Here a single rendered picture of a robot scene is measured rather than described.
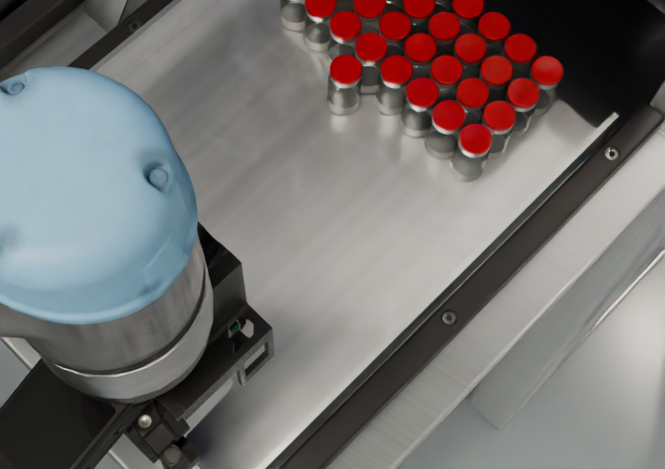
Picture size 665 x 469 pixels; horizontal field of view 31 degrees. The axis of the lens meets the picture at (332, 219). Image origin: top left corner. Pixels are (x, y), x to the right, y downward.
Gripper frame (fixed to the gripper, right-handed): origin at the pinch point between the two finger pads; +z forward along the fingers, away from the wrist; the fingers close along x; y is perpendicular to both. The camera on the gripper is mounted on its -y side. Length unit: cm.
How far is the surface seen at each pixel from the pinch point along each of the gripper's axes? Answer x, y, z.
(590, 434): -22, 46, 92
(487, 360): -10.6, 18.2, 3.6
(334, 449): -8.0, 7.4, 1.6
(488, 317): -8.8, 20.4, 3.6
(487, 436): -12, 36, 92
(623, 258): -11.6, 38.0, 22.9
